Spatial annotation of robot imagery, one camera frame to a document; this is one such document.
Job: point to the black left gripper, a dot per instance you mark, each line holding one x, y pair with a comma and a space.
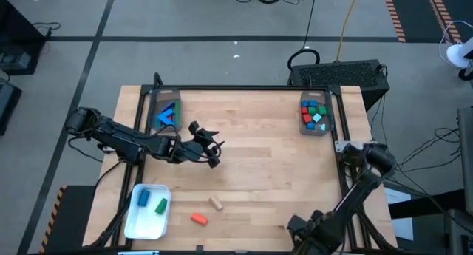
190, 149

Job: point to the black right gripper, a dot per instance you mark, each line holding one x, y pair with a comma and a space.
310, 233

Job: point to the green long block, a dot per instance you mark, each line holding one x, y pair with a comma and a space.
178, 111

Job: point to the blue long block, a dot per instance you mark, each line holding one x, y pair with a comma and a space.
166, 121
166, 112

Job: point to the indigo long block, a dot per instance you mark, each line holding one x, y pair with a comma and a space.
168, 106

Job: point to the teal long block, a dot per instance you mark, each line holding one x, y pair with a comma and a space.
158, 125

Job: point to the natural wood cylinder block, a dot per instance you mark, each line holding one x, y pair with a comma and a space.
216, 203

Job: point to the red-orange cylinder block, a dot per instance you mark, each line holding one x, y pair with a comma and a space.
199, 219

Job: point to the green cylinder block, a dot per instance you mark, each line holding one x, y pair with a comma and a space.
161, 206

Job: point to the blue cylinder block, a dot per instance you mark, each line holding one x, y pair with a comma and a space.
144, 197

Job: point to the red small block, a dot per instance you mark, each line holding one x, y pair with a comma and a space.
304, 110
307, 118

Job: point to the blue small block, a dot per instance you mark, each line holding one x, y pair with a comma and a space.
304, 103
313, 103
310, 125

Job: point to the green small block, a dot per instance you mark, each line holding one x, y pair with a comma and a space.
322, 110
312, 110

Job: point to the cyan small block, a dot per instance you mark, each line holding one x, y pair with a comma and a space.
323, 127
317, 117

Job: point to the white plastic tray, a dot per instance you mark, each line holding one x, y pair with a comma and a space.
144, 225

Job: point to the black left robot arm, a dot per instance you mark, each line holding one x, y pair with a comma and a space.
122, 138

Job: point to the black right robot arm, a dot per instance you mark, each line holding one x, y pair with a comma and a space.
351, 199

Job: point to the grey translucent bin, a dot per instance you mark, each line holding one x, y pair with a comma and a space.
329, 100
162, 95

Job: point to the white paper sheet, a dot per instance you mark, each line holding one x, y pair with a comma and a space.
401, 225

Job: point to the black floor beam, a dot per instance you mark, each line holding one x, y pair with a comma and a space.
425, 207

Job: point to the black perforated computer case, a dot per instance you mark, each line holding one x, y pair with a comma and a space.
340, 74

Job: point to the black mat yellow striped edge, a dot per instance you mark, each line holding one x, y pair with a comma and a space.
72, 218

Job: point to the grey cabinet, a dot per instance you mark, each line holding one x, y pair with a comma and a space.
466, 155

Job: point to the black equipment box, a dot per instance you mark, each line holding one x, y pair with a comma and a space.
7, 100

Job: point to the black cabinet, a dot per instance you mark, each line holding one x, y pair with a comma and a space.
16, 29

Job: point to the white round device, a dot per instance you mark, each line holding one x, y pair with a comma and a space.
456, 55

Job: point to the dark mat orange striped edges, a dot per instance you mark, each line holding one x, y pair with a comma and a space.
414, 11

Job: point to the black aluminium table frame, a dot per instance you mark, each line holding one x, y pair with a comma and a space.
240, 87

